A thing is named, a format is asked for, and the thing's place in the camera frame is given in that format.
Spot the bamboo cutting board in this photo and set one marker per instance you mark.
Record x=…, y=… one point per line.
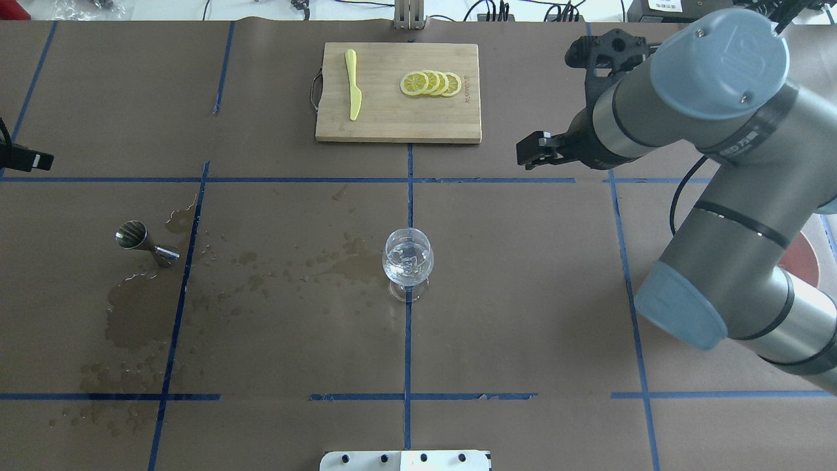
x=389, y=116

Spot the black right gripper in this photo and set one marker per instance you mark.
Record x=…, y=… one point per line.
x=586, y=139

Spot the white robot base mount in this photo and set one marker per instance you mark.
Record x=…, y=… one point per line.
x=440, y=459

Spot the pink bowl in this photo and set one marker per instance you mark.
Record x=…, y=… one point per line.
x=800, y=259

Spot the clear wine glass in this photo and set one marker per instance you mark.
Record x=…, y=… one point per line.
x=407, y=289

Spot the steel double jigger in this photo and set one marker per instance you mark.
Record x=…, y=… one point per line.
x=133, y=235

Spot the clear ice cube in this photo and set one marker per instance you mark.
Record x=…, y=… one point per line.
x=409, y=263

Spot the black box device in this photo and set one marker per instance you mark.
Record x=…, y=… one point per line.
x=679, y=12

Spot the clear plastic bag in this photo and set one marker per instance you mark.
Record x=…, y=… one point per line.
x=90, y=10

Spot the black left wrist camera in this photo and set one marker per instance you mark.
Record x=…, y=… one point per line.
x=21, y=158

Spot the yellow plastic knife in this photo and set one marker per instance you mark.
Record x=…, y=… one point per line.
x=354, y=91

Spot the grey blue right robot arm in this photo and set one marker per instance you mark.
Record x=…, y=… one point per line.
x=721, y=85

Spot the lemon slice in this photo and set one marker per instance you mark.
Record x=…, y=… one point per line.
x=415, y=84
x=454, y=84
x=431, y=82
x=442, y=84

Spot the aluminium frame post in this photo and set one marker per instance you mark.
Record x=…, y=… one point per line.
x=409, y=15

